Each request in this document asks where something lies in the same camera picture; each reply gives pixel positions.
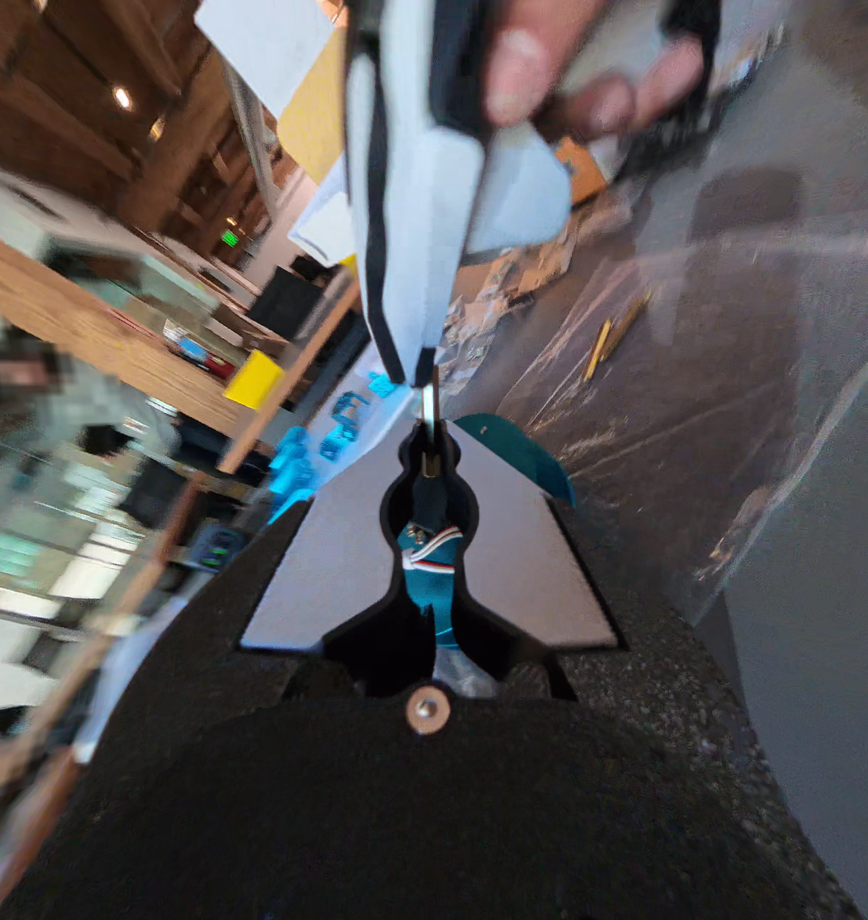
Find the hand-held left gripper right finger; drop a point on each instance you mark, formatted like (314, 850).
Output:
(534, 568)

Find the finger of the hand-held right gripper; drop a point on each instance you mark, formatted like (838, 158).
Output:
(520, 194)
(419, 215)

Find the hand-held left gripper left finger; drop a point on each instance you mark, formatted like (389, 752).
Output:
(326, 568)

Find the blue round turntable base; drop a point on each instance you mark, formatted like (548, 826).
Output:
(527, 453)

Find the grey desk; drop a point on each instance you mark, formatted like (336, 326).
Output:
(822, 719)

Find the person's right hand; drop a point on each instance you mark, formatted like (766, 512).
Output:
(527, 65)

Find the pile of small screw bags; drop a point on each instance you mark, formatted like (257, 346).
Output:
(491, 302)

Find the orange cardboard box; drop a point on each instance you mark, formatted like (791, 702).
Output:
(315, 115)

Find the white foam tray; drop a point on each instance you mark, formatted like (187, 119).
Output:
(387, 424)

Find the yellow box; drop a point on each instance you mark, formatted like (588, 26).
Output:
(253, 379)

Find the clear plastic bag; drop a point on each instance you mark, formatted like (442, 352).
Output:
(693, 395)

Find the small blue angled bracket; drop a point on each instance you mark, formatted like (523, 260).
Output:
(333, 442)

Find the blue metal bracket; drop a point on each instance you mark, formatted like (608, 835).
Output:
(296, 442)

